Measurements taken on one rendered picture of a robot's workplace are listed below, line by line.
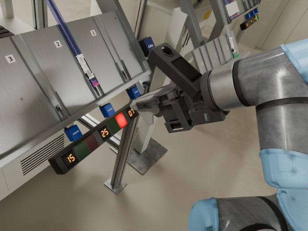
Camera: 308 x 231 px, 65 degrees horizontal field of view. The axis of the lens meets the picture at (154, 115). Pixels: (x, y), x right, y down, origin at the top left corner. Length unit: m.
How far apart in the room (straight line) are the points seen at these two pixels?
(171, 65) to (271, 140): 0.20
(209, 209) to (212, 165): 1.14
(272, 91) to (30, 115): 0.42
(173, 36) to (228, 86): 0.63
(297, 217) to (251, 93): 0.23
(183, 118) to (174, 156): 1.06
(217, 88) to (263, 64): 0.07
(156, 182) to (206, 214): 0.94
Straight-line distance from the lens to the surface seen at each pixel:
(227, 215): 0.43
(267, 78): 0.35
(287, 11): 3.45
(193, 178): 1.44
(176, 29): 0.97
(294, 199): 0.52
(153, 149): 1.46
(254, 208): 0.47
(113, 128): 0.63
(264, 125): 0.35
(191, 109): 0.45
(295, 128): 0.34
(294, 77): 0.35
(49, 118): 0.54
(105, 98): 0.59
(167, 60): 0.42
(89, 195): 1.26
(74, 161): 0.56
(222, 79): 0.38
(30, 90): 0.53
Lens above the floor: 1.11
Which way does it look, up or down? 41 degrees down
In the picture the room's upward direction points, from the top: 19 degrees clockwise
